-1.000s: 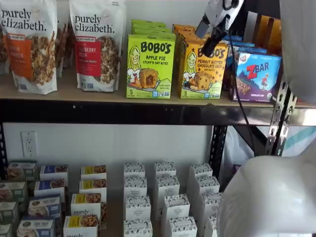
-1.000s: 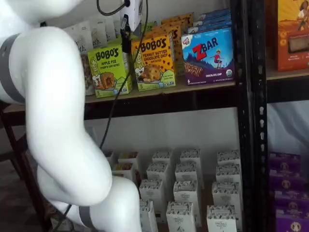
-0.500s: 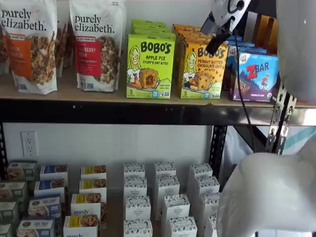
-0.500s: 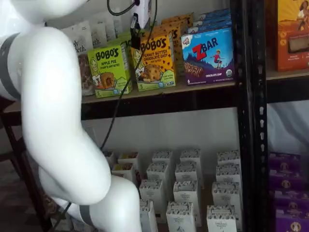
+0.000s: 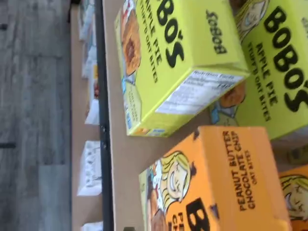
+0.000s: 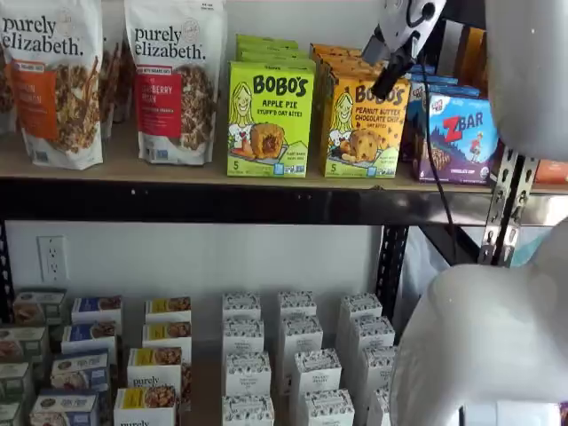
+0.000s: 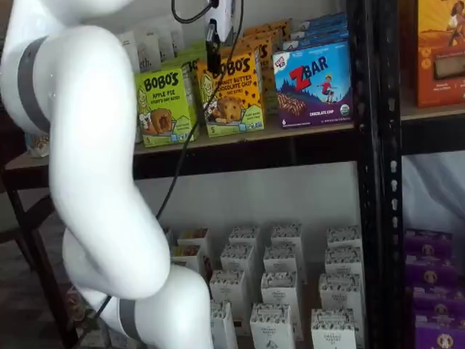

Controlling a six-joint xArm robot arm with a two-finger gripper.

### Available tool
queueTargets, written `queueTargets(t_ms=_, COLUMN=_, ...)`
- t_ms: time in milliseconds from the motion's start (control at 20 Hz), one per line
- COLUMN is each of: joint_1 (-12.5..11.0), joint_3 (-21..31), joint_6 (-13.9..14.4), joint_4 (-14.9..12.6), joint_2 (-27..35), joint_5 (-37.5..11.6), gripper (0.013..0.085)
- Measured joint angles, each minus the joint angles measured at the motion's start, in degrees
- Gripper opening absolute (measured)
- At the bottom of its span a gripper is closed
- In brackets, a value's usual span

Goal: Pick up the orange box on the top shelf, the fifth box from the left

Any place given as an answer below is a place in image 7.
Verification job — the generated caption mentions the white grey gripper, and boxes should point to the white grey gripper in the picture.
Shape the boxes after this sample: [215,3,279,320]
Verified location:
[205,0,238,71]

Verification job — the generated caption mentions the orange Bobo's peanut butter box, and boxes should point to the orange Bobo's peanut butter box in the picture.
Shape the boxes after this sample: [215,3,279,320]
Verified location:
[250,36,274,106]
[242,20,292,43]
[197,53,266,138]

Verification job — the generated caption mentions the green Bobo's apple pie box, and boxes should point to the green Bobo's apple pie box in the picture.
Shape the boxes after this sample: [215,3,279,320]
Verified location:
[177,39,210,65]
[161,54,206,121]
[134,67,200,148]

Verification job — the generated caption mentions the wooden shelf board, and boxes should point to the wooden shelf board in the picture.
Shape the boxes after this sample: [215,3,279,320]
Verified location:
[5,121,355,172]
[400,97,465,122]

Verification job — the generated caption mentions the black metal shelf rack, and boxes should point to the black metal shelf rack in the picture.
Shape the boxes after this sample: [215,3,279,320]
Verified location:
[0,0,381,349]

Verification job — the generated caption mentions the blue purple Zbar box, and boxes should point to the blue purple Zbar box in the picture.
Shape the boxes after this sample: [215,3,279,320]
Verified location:
[290,21,349,40]
[282,29,350,52]
[299,12,348,32]
[272,39,354,129]

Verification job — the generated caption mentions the white organic pantry box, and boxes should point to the white organic pantry box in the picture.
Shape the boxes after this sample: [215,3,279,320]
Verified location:
[270,223,304,252]
[219,243,256,277]
[227,225,262,252]
[259,270,302,310]
[310,307,360,349]
[262,244,299,277]
[209,268,251,310]
[325,225,363,252]
[209,300,240,349]
[249,302,297,349]
[323,246,364,279]
[318,272,365,313]

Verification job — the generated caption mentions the adjacent metal shelf rack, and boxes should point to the adjacent metal shelf rack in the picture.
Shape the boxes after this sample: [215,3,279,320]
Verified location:
[377,0,465,349]

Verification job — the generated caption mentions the yellow label granola box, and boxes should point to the yellow label granola box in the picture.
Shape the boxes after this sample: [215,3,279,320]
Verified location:
[169,244,203,277]
[177,228,211,255]

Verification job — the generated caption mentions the large orange snack box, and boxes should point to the large orange snack box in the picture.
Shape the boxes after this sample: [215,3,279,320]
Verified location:
[416,0,465,108]

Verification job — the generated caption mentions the purple snack box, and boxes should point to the purple snack box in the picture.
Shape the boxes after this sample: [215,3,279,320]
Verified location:
[413,314,465,349]
[404,228,455,258]
[404,254,459,290]
[412,285,465,321]

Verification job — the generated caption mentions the white purely elizabeth granola bag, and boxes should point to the white purely elizabeth granola bag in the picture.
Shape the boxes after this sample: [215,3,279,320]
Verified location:
[134,28,161,73]
[156,24,186,61]

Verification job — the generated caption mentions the granola bag with blue label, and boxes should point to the granola bag with blue label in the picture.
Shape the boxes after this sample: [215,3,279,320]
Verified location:
[24,132,50,159]

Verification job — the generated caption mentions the white plastic sheet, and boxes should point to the white plastic sheet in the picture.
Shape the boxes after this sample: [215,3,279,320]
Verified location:
[402,155,465,233]

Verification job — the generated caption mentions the white small cartons group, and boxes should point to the white small cartons group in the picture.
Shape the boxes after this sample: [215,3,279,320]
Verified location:
[203,250,328,349]

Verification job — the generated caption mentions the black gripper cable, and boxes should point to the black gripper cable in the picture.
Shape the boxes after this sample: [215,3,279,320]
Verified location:
[86,0,245,323]

